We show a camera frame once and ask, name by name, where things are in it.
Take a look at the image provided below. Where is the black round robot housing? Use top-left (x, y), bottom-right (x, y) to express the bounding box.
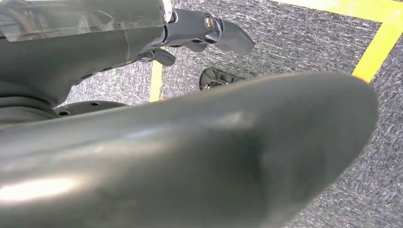
top-left (53, 100), bottom-right (130, 118)

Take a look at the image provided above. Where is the dark robot lower body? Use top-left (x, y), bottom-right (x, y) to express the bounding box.
top-left (0, 66), bottom-right (379, 228)

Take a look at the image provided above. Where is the yellow floor tape square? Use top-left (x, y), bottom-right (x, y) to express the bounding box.
top-left (149, 0), bottom-right (403, 103)

